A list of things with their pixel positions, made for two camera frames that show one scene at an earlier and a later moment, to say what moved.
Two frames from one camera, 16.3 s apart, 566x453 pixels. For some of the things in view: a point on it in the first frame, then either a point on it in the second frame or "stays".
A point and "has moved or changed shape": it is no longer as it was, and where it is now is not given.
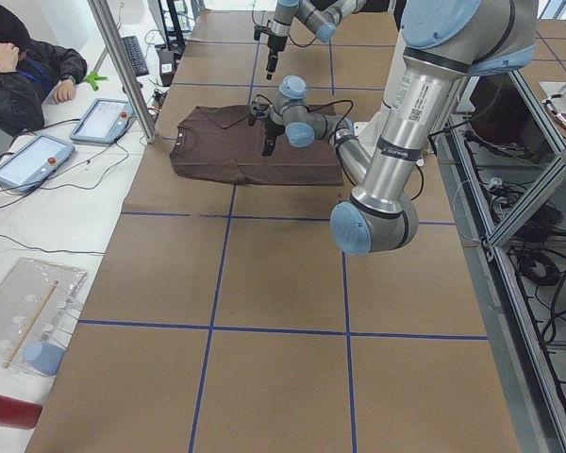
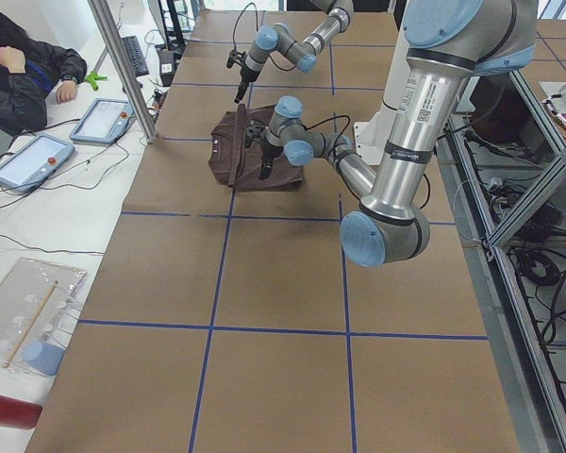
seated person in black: (20, 75) stays
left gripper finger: (271, 147) → (266, 170)
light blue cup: (43, 358) stays
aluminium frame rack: (516, 178) stays
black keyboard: (138, 61) stays
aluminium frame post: (104, 18) stays
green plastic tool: (93, 79) stays
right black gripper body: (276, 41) → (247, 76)
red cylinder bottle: (10, 412) stays
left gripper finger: (265, 151) → (264, 171)
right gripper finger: (270, 67) → (240, 93)
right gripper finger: (272, 66) → (241, 93)
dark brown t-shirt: (217, 142) has moved or changed shape
